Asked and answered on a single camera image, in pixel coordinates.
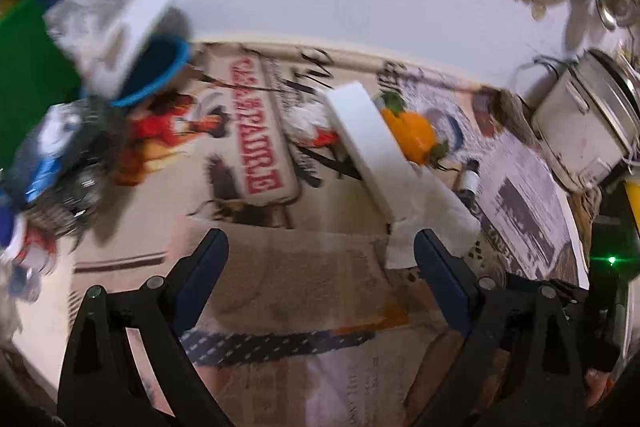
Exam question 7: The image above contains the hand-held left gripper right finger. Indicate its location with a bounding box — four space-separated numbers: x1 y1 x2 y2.
413 228 589 427

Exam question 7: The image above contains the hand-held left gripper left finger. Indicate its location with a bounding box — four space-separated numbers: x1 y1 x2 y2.
57 228 236 427

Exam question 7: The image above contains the white paper towel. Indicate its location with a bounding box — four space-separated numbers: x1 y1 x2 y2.
384 167 481 269

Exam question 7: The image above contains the white foam block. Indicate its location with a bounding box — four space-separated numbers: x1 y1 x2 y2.
320 81 426 225

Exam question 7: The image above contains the printed tablecloth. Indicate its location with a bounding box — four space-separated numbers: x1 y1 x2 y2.
50 42 591 427

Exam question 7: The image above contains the small dark bottle white label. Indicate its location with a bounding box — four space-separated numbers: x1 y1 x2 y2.
452 158 482 208

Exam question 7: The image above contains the orange fruit with green leaves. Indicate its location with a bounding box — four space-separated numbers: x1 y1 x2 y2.
378 91 451 168

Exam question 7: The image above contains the white rice cooker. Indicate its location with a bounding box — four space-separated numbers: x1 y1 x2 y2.
515 48 640 192

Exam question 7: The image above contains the bottle with red white label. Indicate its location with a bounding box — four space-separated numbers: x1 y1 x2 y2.
0 217 61 303

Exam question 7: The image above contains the blue bowl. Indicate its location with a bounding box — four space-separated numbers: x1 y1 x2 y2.
107 34 193 108

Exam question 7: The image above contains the white plastic container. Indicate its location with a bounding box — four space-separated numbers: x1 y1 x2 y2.
80 0 176 95

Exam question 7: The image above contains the green box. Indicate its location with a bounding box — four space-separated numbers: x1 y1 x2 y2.
0 0 83 170

